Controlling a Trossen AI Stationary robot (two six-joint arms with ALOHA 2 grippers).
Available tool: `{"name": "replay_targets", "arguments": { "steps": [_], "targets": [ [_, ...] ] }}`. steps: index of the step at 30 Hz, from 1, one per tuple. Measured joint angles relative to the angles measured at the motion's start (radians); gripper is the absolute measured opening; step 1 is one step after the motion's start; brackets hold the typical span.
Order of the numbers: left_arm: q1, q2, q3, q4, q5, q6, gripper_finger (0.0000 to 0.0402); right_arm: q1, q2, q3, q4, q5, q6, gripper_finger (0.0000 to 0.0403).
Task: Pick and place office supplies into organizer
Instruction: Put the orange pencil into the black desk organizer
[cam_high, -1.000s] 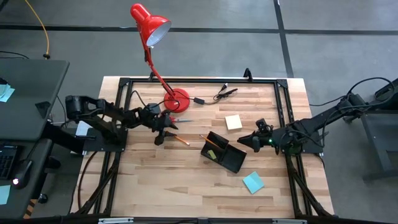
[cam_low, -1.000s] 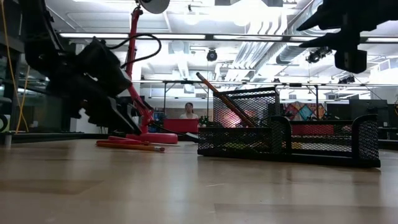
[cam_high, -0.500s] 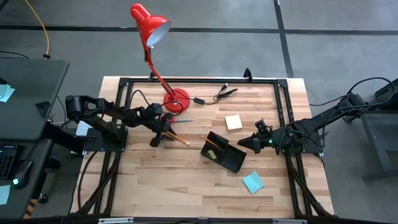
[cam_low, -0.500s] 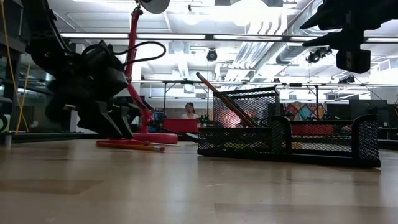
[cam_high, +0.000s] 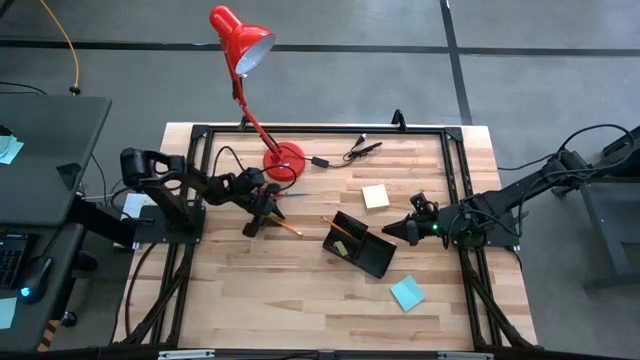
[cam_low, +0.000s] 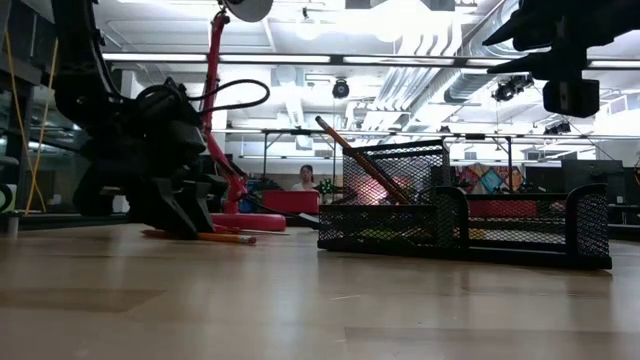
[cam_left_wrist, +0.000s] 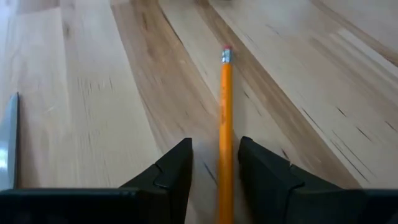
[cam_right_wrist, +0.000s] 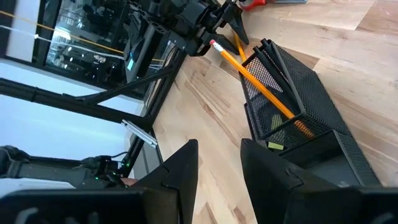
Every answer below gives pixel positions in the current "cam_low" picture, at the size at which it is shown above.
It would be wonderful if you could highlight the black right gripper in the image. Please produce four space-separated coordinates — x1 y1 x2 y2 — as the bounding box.
482 0 640 80

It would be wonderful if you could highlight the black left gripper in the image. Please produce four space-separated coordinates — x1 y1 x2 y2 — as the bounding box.
74 82 229 240

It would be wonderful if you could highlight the orange-yellow pencil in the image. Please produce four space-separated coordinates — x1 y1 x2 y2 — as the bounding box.
142 228 258 246
314 115 412 205

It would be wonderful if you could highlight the red desk lamp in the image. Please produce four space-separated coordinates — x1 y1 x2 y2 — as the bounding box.
199 0 289 233

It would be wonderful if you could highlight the black mesh desk organizer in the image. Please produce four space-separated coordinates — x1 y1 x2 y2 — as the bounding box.
317 139 614 271

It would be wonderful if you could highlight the red plastic crate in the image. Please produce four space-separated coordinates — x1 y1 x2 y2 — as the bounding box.
467 199 569 219
262 189 321 215

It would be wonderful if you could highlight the person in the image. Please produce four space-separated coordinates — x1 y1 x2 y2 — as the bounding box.
291 164 321 192

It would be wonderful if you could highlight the colourful patchwork quilt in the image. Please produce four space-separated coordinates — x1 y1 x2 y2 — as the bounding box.
452 163 526 195

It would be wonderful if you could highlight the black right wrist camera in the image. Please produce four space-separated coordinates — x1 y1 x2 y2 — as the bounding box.
542 77 601 119

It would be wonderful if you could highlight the silver ventilation duct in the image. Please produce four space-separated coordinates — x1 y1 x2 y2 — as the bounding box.
442 19 531 105

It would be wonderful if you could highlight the black metal table frame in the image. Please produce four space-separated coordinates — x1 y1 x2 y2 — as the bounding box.
438 132 515 194
259 127 339 176

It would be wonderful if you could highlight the black aluminium table frame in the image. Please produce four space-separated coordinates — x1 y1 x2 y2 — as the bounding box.
0 212 640 243

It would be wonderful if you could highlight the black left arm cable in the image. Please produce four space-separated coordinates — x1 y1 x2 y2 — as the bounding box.
134 78 271 115

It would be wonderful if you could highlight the yellow cable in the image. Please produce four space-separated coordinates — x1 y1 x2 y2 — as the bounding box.
0 29 61 214

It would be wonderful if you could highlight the white cylinder post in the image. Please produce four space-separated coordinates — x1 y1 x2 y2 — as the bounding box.
5 209 21 239

